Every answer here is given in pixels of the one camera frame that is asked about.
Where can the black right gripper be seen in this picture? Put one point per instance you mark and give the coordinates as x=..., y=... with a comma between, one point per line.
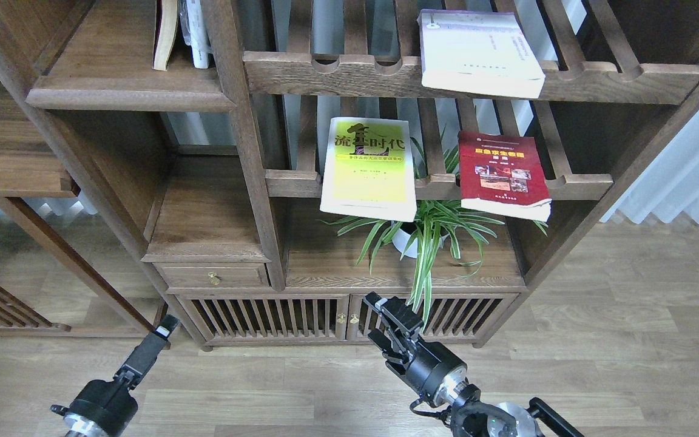
x=435, y=373

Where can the white purple cover book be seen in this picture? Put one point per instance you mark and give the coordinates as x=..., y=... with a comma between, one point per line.
x=482, y=53

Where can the white plant pot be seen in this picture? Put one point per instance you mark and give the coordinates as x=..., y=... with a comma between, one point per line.
x=401, y=239

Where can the upright white book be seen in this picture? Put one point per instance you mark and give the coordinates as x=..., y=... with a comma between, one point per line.
x=196, y=35

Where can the white curtain right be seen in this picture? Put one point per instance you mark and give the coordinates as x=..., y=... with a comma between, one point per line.
x=669, y=187

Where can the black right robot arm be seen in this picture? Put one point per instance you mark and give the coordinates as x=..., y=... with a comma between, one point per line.
x=469, y=416

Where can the dark wooden bookshelf unit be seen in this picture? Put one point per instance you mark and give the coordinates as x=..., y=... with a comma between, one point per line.
x=217, y=170

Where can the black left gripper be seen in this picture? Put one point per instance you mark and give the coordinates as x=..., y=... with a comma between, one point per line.
x=105, y=408

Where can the brass drawer knob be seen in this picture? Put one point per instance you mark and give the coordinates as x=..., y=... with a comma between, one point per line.
x=214, y=279

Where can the upright cream paged book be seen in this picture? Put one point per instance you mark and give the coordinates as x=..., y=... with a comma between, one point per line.
x=165, y=33

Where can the yellow green cover book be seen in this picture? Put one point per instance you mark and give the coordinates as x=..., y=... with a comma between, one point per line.
x=369, y=170

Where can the red cover book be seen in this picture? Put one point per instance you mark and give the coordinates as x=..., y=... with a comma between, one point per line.
x=502, y=175

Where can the green spider plant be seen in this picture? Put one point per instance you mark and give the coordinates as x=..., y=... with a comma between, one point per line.
x=433, y=215

